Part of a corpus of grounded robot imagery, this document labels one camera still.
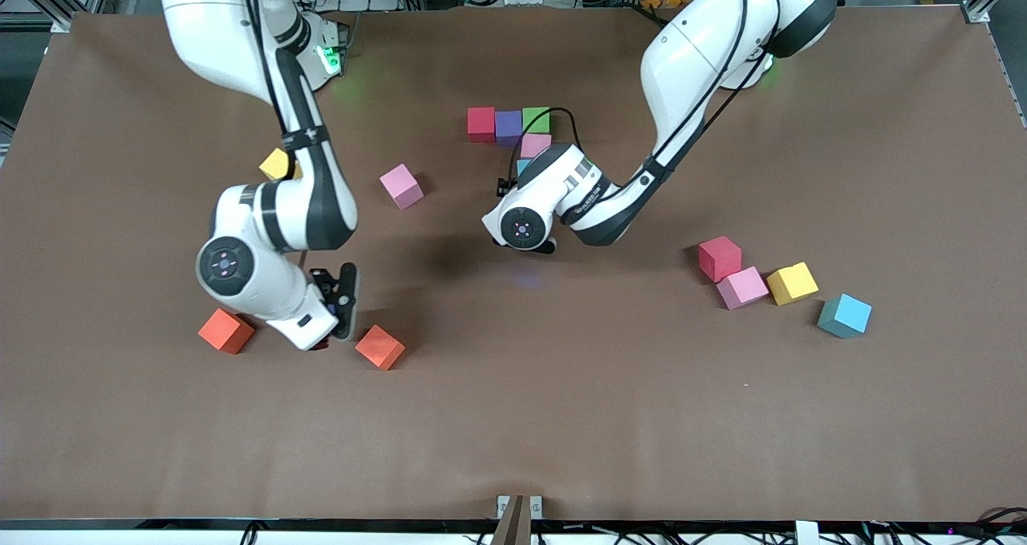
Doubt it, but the orange foam cube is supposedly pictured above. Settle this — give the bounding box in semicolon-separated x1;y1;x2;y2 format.
197;307;256;356
355;324;407;372

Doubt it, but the yellow foam cube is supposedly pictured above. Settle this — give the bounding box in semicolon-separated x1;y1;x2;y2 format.
766;262;820;307
258;147;296;182

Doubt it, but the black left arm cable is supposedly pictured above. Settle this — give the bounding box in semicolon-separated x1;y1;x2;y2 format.
510;0;775;178

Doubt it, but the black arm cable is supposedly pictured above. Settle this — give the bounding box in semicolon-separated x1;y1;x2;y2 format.
239;0;312;138
510;0;775;178

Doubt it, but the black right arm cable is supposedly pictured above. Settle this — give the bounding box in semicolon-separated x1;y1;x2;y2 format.
239;0;312;138

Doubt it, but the silver metal bracket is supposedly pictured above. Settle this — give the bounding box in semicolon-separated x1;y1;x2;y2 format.
497;494;543;520

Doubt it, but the brown post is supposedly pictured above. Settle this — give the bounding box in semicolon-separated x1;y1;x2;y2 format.
491;494;532;545

